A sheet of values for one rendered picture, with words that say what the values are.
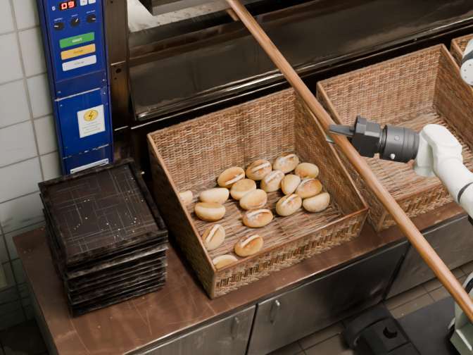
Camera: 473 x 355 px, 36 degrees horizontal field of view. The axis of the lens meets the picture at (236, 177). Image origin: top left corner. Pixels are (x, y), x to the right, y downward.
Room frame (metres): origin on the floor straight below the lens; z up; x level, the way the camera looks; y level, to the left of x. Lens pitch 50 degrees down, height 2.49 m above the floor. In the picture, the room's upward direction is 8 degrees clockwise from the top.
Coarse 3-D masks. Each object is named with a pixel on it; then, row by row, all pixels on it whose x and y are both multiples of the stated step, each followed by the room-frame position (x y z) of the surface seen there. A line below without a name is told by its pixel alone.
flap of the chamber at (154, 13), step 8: (144, 0) 1.42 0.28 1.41; (184, 0) 1.43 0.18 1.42; (192, 0) 1.44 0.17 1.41; (200, 0) 1.45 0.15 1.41; (208, 0) 1.47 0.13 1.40; (216, 0) 1.48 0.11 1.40; (152, 8) 1.39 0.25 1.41; (160, 8) 1.40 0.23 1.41; (168, 8) 1.41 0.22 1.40; (176, 8) 1.42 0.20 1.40; (184, 8) 1.43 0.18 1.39
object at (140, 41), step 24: (264, 0) 1.80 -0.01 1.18; (288, 0) 1.82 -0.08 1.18; (312, 0) 1.84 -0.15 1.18; (336, 0) 1.88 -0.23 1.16; (168, 24) 1.63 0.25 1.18; (192, 24) 1.64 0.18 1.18; (216, 24) 1.66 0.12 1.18; (240, 24) 1.70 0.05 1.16; (144, 48) 1.53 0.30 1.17; (168, 48) 1.57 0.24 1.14
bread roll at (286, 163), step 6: (282, 156) 1.67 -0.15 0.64; (288, 156) 1.68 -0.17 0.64; (294, 156) 1.69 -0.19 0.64; (276, 162) 1.66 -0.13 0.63; (282, 162) 1.65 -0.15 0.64; (288, 162) 1.66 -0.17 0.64; (294, 162) 1.67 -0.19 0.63; (276, 168) 1.64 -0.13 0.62; (282, 168) 1.64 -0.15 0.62; (288, 168) 1.65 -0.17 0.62; (294, 168) 1.66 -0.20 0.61
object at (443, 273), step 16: (240, 16) 1.69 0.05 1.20; (256, 32) 1.61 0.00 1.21; (272, 48) 1.55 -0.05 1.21; (288, 64) 1.50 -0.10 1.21; (288, 80) 1.45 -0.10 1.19; (304, 96) 1.39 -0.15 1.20; (320, 112) 1.33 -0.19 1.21; (336, 144) 1.24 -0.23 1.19; (352, 160) 1.19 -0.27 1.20; (368, 176) 1.14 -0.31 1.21; (384, 192) 1.10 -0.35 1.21; (400, 208) 1.06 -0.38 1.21; (400, 224) 1.02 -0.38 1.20; (416, 240) 0.97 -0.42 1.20; (432, 256) 0.93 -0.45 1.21; (448, 272) 0.90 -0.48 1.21; (448, 288) 0.87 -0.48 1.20; (464, 304) 0.83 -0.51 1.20
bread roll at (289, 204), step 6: (282, 198) 1.50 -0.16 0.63; (288, 198) 1.50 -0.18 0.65; (294, 198) 1.50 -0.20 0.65; (300, 198) 1.52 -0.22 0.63; (282, 204) 1.47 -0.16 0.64; (288, 204) 1.47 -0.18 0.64; (294, 204) 1.48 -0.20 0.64; (300, 204) 1.50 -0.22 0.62; (276, 210) 1.47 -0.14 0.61; (282, 210) 1.46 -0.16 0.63; (288, 210) 1.46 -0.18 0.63; (294, 210) 1.47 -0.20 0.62
